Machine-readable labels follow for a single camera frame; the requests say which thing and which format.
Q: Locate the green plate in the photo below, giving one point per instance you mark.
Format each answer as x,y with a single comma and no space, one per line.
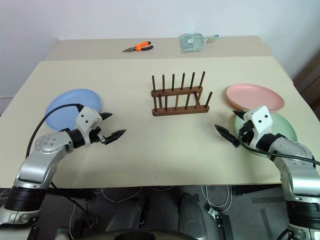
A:
283,126

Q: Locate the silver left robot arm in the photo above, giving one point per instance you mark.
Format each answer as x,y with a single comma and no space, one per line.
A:
42,160

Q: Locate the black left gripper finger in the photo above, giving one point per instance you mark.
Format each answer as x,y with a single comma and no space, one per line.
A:
106,116
115,136

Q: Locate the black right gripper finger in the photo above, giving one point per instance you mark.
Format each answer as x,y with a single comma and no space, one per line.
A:
239,114
227,133

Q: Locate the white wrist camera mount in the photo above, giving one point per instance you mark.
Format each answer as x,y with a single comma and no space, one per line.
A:
86,118
261,118

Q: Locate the wooden dish rack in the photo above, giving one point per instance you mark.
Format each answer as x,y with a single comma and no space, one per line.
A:
180,110

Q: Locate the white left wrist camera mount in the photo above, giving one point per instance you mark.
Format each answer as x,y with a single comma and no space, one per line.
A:
86,118

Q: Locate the dark oval robot torso rim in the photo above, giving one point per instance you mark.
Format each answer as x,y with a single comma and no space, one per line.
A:
150,235

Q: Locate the pink-red plate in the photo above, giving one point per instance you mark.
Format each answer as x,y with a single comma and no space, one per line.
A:
252,96

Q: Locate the black metal table bracket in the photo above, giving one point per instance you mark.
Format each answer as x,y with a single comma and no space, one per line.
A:
222,225

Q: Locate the blue plate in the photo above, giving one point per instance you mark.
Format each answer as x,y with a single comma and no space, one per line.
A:
65,100

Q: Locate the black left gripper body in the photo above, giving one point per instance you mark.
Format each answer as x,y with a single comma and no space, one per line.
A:
96,135

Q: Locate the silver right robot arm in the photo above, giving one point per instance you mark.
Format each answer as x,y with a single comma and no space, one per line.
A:
297,162

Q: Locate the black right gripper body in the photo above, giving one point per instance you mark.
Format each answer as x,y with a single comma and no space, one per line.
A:
246,132

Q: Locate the clear plastic bag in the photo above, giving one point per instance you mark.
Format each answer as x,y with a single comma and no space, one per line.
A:
191,42

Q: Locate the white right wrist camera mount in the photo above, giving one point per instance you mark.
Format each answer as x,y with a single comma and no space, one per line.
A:
261,118

